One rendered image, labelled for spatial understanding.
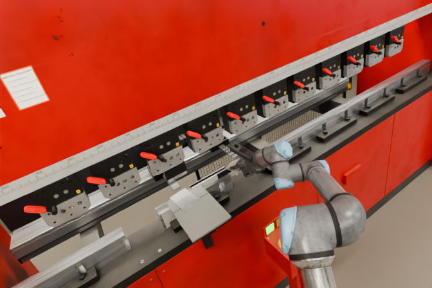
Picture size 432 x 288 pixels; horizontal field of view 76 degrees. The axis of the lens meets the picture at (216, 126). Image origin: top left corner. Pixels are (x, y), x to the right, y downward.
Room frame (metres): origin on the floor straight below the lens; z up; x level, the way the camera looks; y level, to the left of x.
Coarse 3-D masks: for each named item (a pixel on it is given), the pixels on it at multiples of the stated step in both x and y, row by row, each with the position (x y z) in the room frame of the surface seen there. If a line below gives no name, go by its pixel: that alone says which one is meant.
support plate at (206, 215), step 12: (192, 192) 0.98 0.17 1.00; (204, 192) 0.97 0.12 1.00; (168, 204) 0.94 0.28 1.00; (204, 204) 0.89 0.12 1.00; (216, 204) 0.87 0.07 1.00; (180, 216) 0.86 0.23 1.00; (192, 216) 0.84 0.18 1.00; (204, 216) 0.82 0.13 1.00; (216, 216) 0.81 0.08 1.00; (228, 216) 0.80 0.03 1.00; (192, 228) 0.78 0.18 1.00; (204, 228) 0.76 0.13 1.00; (192, 240) 0.72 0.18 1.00
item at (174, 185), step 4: (148, 168) 1.22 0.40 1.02; (152, 176) 1.17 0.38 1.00; (156, 176) 1.15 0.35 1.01; (160, 176) 1.16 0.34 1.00; (164, 176) 1.15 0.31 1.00; (156, 180) 1.15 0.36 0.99; (172, 184) 1.07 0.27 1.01; (176, 184) 1.06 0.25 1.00; (172, 188) 1.04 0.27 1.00; (176, 188) 1.03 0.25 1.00
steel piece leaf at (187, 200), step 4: (188, 192) 0.99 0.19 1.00; (184, 196) 0.97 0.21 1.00; (188, 196) 0.96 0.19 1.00; (192, 196) 0.96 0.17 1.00; (176, 200) 0.96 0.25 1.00; (180, 200) 0.95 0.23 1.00; (184, 200) 0.94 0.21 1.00; (188, 200) 0.94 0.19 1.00; (192, 200) 0.93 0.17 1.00; (196, 200) 0.91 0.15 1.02; (200, 200) 0.92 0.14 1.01; (180, 204) 0.92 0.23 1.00; (184, 204) 0.91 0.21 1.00; (188, 204) 0.89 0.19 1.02; (192, 204) 0.90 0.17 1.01; (184, 208) 0.88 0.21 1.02; (188, 208) 0.88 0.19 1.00
